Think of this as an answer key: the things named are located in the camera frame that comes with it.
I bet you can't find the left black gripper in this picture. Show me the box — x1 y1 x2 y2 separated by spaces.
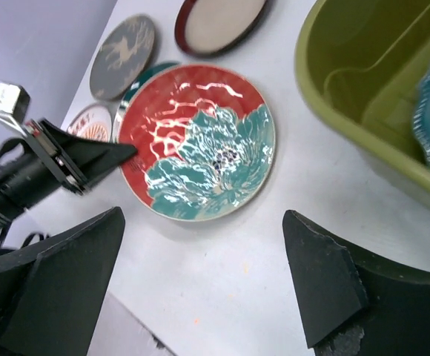
0 119 138 230

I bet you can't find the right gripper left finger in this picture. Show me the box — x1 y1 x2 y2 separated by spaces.
0 207 125 356

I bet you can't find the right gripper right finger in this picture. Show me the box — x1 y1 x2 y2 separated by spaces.
282 210 430 355

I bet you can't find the orange sunburst plate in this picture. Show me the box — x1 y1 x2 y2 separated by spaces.
67 103 112 142

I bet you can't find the white plate green rim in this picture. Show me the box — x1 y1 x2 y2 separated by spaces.
118 61 180 116

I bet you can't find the grey deer plate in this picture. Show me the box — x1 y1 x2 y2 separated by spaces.
89 14 156 101

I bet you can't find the red teal floral plate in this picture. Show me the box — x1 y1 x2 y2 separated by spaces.
113 64 276 223

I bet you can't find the dark red beige plate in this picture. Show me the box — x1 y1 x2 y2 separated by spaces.
174 0 274 58

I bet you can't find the olive green plastic bin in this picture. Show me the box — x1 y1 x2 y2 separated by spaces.
296 0 430 208

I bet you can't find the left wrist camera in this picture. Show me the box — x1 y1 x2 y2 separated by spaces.
0 82 30 131

